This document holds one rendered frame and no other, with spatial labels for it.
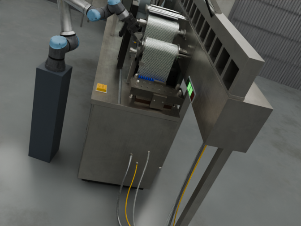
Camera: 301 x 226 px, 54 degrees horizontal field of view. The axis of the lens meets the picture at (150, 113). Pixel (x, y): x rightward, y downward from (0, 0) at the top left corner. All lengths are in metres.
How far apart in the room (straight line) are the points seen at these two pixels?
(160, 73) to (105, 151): 0.75
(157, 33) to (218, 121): 1.10
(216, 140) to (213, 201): 1.51
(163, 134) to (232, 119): 0.84
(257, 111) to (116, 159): 1.28
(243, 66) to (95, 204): 1.71
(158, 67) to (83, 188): 1.21
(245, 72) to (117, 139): 1.21
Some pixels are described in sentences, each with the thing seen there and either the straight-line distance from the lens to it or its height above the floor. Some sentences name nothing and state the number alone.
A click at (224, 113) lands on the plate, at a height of 1.36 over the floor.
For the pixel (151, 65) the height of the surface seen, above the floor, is 1.14.
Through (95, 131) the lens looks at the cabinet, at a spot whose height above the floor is 0.63.
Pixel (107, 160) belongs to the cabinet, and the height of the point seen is 0.35.
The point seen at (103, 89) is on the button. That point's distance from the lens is 2.18.
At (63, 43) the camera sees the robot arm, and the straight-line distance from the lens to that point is 2.26.
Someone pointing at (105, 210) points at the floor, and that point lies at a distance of 2.57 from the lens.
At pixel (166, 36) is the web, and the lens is 2.41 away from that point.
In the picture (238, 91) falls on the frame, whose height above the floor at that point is 1.48.
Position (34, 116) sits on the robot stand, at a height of 0.46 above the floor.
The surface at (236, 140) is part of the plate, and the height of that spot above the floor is 1.21.
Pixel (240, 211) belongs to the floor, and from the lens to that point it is 3.13.
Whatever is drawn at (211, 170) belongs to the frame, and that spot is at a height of 0.91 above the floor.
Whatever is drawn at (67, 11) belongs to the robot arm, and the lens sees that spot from 2.35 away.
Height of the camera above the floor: 2.03
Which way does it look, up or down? 32 degrees down
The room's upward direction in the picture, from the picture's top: 20 degrees clockwise
